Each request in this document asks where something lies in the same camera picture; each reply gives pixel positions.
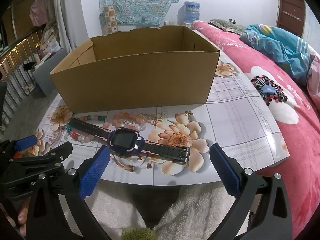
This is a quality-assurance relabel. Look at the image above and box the pink floral bed sheet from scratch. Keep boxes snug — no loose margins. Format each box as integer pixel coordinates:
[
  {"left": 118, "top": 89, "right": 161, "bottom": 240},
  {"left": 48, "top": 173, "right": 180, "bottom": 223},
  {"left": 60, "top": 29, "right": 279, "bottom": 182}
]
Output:
[{"left": 191, "top": 20, "right": 320, "bottom": 240}]

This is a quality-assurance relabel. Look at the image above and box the grey storage box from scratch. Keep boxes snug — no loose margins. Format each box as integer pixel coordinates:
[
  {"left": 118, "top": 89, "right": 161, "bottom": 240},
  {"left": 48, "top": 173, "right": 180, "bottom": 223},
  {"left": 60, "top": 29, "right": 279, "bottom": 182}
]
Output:
[{"left": 32, "top": 47, "right": 69, "bottom": 97}]

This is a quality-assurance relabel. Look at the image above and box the blue water jug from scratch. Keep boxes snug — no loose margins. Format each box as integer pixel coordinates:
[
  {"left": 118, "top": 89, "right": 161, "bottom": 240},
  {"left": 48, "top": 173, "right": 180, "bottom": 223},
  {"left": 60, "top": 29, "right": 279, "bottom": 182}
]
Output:
[{"left": 184, "top": 1, "right": 200, "bottom": 23}]

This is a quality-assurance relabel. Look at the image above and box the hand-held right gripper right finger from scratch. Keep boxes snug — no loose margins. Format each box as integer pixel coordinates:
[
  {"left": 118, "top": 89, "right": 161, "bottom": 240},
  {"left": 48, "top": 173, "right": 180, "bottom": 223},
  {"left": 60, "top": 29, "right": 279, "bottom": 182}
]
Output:
[{"left": 209, "top": 144, "right": 293, "bottom": 240}]

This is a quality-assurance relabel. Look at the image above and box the colourful bead bracelet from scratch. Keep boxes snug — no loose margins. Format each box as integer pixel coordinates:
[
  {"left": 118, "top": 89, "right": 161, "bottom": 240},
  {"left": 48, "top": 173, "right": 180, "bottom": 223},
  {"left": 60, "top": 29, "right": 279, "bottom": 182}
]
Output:
[{"left": 65, "top": 115, "right": 107, "bottom": 143}]

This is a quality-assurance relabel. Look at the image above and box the pink hanging garment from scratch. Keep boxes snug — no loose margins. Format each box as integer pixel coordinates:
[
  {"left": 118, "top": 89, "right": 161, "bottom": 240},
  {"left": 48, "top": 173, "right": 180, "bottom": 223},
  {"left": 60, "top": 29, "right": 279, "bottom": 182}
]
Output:
[{"left": 30, "top": 0, "right": 52, "bottom": 27}]

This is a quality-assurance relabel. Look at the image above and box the brown cardboard box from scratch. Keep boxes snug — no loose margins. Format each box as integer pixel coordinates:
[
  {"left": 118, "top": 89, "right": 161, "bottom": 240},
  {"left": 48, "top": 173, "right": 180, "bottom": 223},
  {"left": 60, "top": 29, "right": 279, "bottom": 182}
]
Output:
[{"left": 49, "top": 25, "right": 221, "bottom": 114}]

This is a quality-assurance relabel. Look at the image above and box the grey patterned pillow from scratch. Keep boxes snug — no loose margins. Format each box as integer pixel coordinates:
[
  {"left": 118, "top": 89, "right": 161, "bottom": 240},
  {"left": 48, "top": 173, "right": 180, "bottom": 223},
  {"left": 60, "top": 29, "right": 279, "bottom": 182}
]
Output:
[{"left": 209, "top": 19, "right": 247, "bottom": 34}]

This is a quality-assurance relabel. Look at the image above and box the dark blue smartwatch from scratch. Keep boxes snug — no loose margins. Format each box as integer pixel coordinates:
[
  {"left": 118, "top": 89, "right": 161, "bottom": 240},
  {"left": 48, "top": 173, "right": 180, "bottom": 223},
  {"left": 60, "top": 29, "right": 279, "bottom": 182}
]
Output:
[{"left": 69, "top": 118, "right": 190, "bottom": 165}]

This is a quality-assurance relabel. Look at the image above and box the brown wooden door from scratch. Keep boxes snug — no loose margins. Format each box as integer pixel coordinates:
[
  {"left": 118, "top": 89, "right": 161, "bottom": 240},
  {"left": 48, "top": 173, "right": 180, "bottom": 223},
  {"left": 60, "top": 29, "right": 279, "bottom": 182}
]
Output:
[{"left": 277, "top": 0, "right": 306, "bottom": 38}]

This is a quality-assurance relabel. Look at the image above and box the blue printed blanket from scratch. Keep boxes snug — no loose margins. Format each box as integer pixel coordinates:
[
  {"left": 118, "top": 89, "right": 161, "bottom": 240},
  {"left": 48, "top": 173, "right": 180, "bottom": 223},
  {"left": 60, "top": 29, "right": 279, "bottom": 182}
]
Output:
[{"left": 240, "top": 24, "right": 316, "bottom": 85}]

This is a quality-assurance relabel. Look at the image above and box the pink printed quilt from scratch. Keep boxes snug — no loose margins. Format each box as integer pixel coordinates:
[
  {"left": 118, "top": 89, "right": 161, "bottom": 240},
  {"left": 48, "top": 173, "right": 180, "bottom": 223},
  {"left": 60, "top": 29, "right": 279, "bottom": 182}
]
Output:
[{"left": 306, "top": 55, "right": 320, "bottom": 103}]

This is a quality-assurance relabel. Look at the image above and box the green fluffy cloth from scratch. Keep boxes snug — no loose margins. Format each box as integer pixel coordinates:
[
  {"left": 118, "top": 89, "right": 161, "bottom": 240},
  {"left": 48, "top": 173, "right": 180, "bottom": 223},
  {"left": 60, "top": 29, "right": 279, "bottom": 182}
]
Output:
[{"left": 122, "top": 227, "right": 157, "bottom": 240}]

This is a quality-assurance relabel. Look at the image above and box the floral fabric bundle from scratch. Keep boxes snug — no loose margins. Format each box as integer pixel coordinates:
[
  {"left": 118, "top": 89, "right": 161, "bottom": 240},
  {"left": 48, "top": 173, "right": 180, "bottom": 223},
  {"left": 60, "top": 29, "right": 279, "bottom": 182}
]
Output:
[{"left": 41, "top": 21, "right": 61, "bottom": 53}]

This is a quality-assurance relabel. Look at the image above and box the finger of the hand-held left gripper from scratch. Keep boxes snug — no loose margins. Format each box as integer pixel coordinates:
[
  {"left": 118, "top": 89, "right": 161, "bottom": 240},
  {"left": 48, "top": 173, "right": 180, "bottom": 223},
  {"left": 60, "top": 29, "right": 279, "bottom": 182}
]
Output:
[
  {"left": 15, "top": 142, "right": 73, "bottom": 167},
  {"left": 0, "top": 135, "right": 37, "bottom": 158}
]

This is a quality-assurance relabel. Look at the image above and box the teal floral wall cloth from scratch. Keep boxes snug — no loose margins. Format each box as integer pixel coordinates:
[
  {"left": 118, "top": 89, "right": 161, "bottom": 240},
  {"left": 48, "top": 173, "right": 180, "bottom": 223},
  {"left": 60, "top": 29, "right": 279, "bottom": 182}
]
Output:
[{"left": 99, "top": 0, "right": 179, "bottom": 25}]

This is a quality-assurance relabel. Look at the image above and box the white fluffy blanket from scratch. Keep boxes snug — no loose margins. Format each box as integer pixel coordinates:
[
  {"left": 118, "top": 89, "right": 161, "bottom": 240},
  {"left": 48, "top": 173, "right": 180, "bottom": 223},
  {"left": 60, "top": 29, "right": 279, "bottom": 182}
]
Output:
[{"left": 85, "top": 180, "right": 250, "bottom": 240}]

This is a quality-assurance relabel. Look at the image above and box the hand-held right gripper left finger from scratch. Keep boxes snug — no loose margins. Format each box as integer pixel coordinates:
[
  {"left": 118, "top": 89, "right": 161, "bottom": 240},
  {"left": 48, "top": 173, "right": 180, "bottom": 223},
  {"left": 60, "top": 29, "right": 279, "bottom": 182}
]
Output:
[{"left": 26, "top": 145, "right": 111, "bottom": 240}]

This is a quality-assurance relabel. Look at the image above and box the person's left hand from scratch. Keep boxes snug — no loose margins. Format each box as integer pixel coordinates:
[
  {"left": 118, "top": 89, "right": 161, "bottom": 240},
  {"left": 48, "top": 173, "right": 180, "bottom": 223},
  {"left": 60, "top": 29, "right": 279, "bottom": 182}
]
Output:
[{"left": 5, "top": 200, "right": 30, "bottom": 237}]

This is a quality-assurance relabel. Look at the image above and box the metal railing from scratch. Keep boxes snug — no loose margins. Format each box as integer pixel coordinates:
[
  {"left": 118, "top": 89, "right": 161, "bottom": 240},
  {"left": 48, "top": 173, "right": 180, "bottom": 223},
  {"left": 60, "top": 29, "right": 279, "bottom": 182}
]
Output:
[{"left": 0, "top": 26, "right": 44, "bottom": 130}]

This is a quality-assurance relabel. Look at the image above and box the pink bead bracelet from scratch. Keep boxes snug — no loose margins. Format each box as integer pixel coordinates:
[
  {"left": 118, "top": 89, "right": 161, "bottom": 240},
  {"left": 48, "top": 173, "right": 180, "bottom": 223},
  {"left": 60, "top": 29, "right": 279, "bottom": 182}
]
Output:
[{"left": 103, "top": 113, "right": 148, "bottom": 132}]

